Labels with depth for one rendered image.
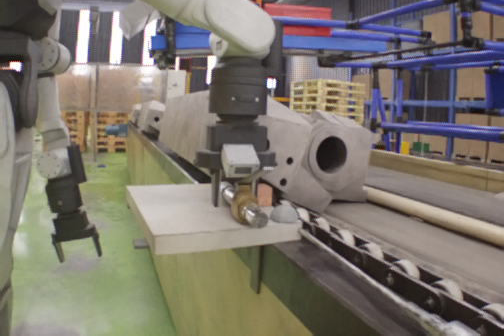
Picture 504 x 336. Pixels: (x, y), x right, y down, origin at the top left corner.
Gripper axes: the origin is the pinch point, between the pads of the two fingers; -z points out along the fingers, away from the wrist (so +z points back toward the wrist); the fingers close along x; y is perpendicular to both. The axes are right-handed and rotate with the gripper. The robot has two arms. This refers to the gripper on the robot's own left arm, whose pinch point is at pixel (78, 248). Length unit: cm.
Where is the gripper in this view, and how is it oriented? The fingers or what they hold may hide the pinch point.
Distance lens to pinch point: 100.1
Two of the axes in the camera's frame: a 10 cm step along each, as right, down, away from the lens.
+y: -2.1, -1.0, 9.7
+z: -1.5, -9.8, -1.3
